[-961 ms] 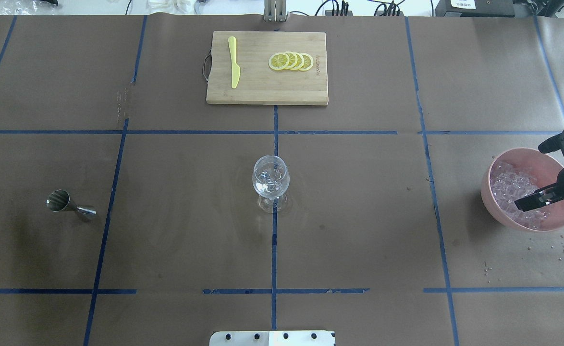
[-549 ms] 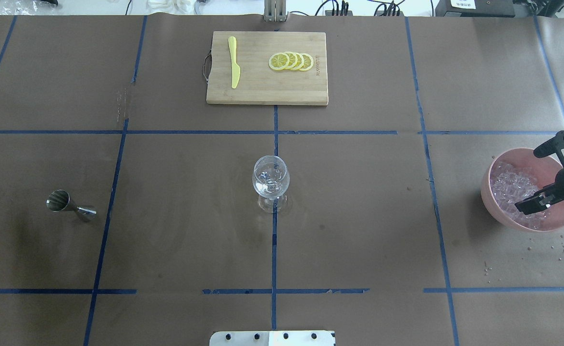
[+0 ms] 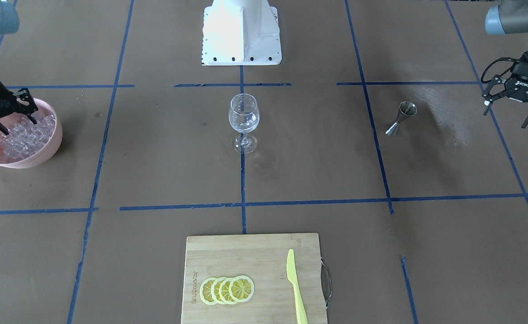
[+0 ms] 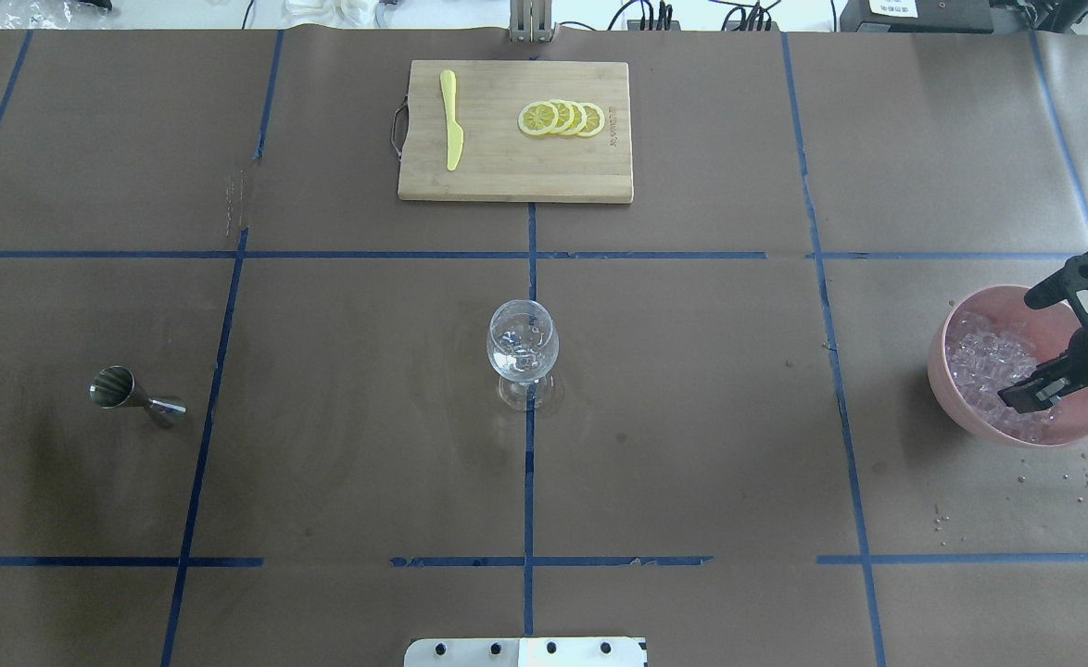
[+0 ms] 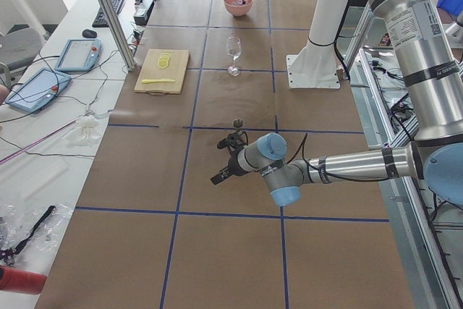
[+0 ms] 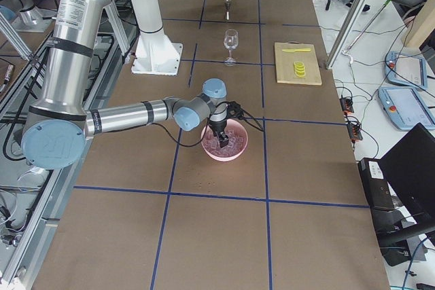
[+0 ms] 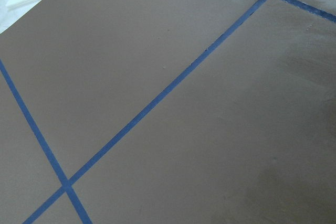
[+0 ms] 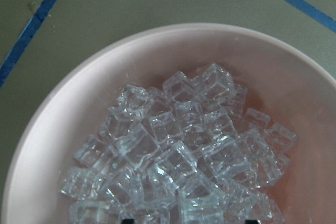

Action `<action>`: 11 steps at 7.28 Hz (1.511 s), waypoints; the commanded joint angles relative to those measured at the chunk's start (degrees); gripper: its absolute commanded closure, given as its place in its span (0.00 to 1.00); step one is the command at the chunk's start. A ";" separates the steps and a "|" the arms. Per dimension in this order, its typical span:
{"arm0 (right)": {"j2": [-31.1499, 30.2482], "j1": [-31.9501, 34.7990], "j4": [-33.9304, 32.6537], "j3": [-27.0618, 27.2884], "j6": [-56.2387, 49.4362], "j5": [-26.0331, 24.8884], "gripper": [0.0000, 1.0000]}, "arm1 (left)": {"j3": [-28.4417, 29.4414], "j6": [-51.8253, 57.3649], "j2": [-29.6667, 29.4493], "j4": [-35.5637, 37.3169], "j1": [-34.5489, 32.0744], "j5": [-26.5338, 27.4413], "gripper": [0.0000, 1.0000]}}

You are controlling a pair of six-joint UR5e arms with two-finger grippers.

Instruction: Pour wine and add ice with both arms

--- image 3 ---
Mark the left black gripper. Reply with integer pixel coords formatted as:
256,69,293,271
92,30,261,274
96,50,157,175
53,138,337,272
483,52,528,129

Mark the steel double jigger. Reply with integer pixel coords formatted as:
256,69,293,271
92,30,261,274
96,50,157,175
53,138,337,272
385,101,417,137

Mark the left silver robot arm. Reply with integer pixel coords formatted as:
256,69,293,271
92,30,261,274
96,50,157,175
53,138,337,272
481,0,528,129

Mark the clear ice cubes pile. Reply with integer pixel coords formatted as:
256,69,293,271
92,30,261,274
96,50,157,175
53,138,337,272
0,112,56,163

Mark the clear wine glass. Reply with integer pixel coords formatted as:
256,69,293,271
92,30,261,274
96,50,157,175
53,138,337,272
228,94,260,154

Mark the pink plastic bowl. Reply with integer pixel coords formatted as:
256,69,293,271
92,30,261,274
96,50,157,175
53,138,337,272
0,99,63,169

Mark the bamboo cutting board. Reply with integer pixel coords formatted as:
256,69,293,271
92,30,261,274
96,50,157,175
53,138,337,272
180,233,328,324

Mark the yellow plastic knife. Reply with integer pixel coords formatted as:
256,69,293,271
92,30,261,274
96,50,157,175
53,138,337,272
285,249,309,324

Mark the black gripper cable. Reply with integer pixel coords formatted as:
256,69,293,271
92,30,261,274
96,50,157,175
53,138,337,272
480,56,523,86

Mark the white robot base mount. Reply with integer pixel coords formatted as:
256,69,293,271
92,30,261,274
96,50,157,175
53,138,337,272
201,0,282,66

